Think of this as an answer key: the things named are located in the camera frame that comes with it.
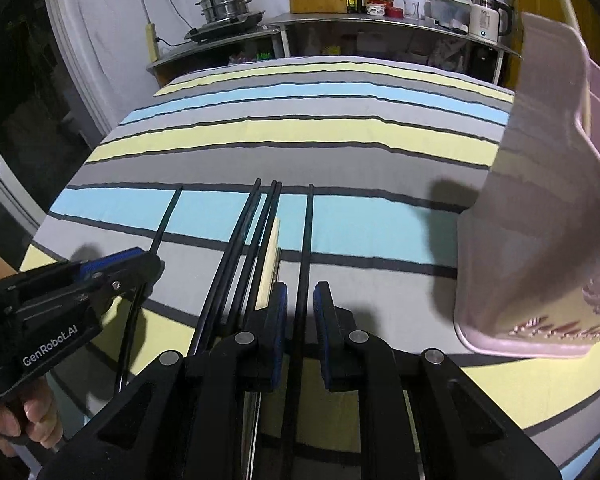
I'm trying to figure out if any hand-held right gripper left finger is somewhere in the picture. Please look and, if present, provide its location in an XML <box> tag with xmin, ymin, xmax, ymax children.
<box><xmin>37</xmin><ymin>281</ymin><xmax>288</xmax><ymax>480</ymax></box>

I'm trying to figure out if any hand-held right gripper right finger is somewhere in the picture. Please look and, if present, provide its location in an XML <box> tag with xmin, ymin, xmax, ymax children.
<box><xmin>313</xmin><ymin>281</ymin><xmax>564</xmax><ymax>480</ymax></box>

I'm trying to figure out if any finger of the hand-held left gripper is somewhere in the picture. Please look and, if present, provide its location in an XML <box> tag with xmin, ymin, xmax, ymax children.
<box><xmin>10</xmin><ymin>279</ymin><xmax>146</xmax><ymax>327</ymax></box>
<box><xmin>0</xmin><ymin>247</ymin><xmax>161</xmax><ymax>302</ymax></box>

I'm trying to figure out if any wooden chopstick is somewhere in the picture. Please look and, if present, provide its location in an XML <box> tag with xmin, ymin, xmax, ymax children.
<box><xmin>255</xmin><ymin>217</ymin><xmax>281</xmax><ymax>312</ymax></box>

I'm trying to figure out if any pink plastic utensil basket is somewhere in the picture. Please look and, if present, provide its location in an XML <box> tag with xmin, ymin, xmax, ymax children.
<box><xmin>452</xmin><ymin>11</ymin><xmax>600</xmax><ymax>361</ymax></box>

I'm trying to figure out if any person's left hand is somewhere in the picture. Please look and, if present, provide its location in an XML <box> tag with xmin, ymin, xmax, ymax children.
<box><xmin>0</xmin><ymin>377</ymin><xmax>64</xmax><ymax>457</ymax></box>

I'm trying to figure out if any white power strip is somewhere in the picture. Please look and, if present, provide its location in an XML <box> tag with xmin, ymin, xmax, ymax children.
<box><xmin>144</xmin><ymin>22</ymin><xmax>159</xmax><ymax>64</ymax></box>

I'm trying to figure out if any low metal side table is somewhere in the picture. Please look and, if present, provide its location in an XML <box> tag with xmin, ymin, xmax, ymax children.
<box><xmin>146</xmin><ymin>27</ymin><xmax>285</xmax><ymax>87</ymax></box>

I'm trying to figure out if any black induction cooker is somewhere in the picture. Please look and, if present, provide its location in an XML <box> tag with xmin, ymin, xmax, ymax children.
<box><xmin>184</xmin><ymin>10</ymin><xmax>267</xmax><ymax>42</ymax></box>

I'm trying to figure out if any stainless steel steamer pot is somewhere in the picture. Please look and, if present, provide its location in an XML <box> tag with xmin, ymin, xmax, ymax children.
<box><xmin>196</xmin><ymin>0</ymin><xmax>255</xmax><ymax>25</ymax></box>

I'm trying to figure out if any metal shelf table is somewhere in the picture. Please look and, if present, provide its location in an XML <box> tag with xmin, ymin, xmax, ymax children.
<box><xmin>267</xmin><ymin>10</ymin><xmax>523</xmax><ymax>86</ymax></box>

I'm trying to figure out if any clear plastic storage box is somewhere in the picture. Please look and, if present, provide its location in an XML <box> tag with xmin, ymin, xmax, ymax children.
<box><xmin>424</xmin><ymin>0</ymin><xmax>473</xmax><ymax>32</ymax></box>

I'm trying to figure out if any white electric kettle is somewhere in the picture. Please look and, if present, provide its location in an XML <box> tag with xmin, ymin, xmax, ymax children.
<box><xmin>467</xmin><ymin>0</ymin><xmax>515</xmax><ymax>43</ymax></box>

